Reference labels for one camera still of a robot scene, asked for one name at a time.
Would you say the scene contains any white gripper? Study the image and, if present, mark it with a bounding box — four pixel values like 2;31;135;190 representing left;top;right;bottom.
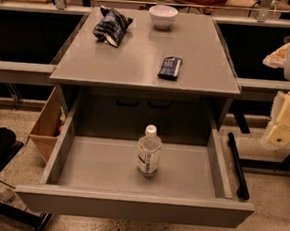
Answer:
260;43;290;150

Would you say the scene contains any black lower drawer handle right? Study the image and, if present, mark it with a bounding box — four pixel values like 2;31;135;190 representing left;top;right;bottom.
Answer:
148;99;171;109

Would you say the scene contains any clear plastic water bottle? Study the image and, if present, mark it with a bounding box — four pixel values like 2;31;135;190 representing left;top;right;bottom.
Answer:
137;125;162;177

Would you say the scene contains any open grey top drawer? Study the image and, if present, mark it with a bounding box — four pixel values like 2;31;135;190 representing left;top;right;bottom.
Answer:
17;91;254;228

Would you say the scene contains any grey cabinet counter unit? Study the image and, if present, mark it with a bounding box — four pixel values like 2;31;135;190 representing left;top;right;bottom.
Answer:
51;10;239;145

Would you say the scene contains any brown cardboard box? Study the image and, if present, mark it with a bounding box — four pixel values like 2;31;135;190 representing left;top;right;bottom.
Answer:
29;87;68;163

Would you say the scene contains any dark blue chip bag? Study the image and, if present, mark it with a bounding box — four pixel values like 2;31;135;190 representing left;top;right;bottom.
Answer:
92;6;133;47

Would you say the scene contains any white ceramic bowl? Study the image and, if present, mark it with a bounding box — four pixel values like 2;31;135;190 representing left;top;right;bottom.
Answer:
149;4;178;29

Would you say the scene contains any black lower drawer handle left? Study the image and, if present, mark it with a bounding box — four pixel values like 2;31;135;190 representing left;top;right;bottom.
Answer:
116;96;139;108

